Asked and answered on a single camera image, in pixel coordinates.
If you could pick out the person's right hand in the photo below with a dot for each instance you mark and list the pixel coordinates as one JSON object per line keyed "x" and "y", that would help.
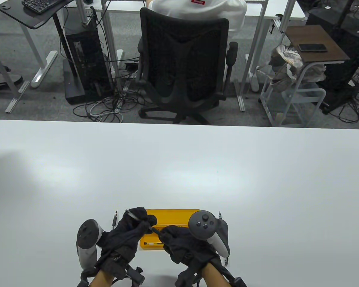
{"x": 182, "y": 245}

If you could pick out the person's left hand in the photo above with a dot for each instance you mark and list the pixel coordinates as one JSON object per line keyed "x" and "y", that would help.
{"x": 122, "y": 242}

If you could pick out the clear black pen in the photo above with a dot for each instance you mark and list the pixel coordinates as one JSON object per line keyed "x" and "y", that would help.
{"x": 115, "y": 219}
{"x": 155, "y": 230}
{"x": 152, "y": 243}
{"x": 219, "y": 214}

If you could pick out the dark grey hand controller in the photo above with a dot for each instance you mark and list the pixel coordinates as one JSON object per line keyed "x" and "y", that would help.
{"x": 88, "y": 233}
{"x": 202, "y": 224}

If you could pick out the orange plastic pen case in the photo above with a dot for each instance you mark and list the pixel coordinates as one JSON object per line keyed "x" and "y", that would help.
{"x": 170, "y": 216}

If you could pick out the person's right forearm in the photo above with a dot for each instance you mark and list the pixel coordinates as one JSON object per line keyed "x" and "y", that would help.
{"x": 214, "y": 278}

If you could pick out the person's left forearm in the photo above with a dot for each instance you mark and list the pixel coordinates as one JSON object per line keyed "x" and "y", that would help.
{"x": 100, "y": 281}

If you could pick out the black mesh office chair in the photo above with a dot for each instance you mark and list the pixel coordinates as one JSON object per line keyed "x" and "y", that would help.
{"x": 182, "y": 59}

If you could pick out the black computer tower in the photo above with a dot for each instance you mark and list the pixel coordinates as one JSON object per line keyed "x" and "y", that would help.
{"x": 86, "y": 53}

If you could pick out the white metal cart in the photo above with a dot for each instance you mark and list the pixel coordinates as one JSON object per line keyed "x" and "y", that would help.
{"x": 305, "y": 90}

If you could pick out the white desk with metal legs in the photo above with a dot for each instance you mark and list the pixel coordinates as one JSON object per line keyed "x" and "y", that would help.
{"x": 109, "y": 36}

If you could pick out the crumpled grey plastic bag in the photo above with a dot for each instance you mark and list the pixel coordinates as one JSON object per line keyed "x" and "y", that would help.
{"x": 287, "y": 55}

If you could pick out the white cloth bundle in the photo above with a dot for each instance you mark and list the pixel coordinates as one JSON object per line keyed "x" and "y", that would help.
{"x": 315, "y": 73}

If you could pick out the black equipment case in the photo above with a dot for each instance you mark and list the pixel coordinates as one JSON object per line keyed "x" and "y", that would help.
{"x": 341, "y": 71}

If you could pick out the black smartphone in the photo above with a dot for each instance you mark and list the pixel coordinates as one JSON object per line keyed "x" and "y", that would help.
{"x": 312, "y": 47}

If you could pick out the black desk with white legs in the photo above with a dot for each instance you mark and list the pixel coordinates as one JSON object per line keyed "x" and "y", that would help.
{"x": 33, "y": 19}

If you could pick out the brown wooden side table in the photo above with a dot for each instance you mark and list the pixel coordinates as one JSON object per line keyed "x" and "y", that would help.
{"x": 317, "y": 36}

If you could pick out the black keyboard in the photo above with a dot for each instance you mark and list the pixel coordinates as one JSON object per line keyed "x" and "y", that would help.
{"x": 39, "y": 5}

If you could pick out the right wrist camera unit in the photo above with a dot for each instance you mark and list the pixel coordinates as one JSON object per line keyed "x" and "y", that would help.
{"x": 185, "y": 279}

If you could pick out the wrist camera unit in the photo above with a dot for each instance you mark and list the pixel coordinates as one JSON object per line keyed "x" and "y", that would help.
{"x": 136, "y": 276}
{"x": 185, "y": 279}

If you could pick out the left wrist camera unit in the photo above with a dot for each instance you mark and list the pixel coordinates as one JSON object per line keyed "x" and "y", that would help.
{"x": 136, "y": 276}

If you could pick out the white desk with floor rail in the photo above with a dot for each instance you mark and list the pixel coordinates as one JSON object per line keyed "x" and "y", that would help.
{"x": 17, "y": 97}

